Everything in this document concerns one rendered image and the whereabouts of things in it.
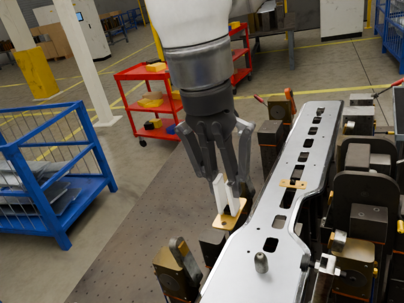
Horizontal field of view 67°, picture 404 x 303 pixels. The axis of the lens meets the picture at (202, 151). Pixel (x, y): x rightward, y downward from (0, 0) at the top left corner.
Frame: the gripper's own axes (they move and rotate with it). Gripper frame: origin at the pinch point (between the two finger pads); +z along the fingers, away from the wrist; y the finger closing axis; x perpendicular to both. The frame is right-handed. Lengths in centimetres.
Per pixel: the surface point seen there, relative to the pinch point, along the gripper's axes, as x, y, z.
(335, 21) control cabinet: -687, 43, 91
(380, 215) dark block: -19.5, -24.5, 17.0
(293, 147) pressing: -66, 3, 29
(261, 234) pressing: -19.6, 2.4, 29.0
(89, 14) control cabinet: -749, 754, -15
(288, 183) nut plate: -43, 0, 29
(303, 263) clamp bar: 4.9, -13.3, 7.5
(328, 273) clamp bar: 5.6, -17.0, 7.6
